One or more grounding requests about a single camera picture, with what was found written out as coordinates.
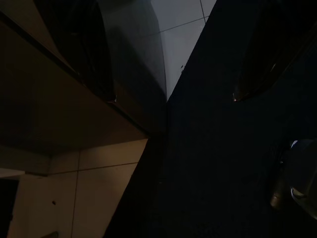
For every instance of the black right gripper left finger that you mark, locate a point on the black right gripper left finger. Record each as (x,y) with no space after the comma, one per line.
(84,37)

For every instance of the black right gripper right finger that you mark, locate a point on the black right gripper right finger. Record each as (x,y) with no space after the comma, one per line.
(262,77)

